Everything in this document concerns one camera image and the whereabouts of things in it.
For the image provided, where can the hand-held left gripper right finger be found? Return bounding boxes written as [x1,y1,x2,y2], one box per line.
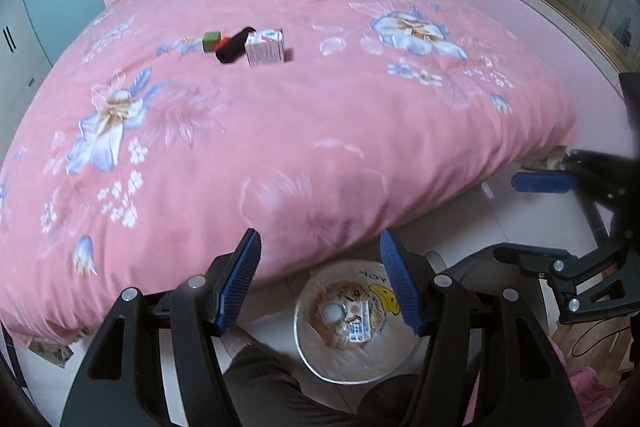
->
[379,228,586,427]

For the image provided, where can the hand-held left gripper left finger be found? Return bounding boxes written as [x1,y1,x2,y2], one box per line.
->
[60,228,263,427]

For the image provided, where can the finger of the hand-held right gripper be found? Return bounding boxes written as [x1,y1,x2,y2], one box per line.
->
[511,148,636,238]
[492,239,626,290]

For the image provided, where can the tall white box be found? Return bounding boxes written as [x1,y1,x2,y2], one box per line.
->
[347,301,373,343]

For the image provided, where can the wastebasket with yellow smiley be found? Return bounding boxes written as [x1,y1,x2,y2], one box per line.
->
[294,259,436,385]

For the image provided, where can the small white carton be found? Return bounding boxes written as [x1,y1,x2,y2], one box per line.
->
[245,28,287,68]

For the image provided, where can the black cylinder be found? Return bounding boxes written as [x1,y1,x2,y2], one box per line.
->
[215,26,257,65]

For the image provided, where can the person's pink clothing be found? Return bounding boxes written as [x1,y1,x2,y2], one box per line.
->
[550,337,640,427]

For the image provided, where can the person's left leg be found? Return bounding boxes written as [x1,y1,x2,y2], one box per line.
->
[222,339,371,427]

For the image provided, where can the pink floral duvet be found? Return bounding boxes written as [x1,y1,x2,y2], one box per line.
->
[0,0,578,345]

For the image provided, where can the brown floral bed sheet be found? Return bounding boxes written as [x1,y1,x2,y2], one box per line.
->
[27,147,566,365]

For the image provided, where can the white wardrobe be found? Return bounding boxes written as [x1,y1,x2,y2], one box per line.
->
[0,0,53,118]

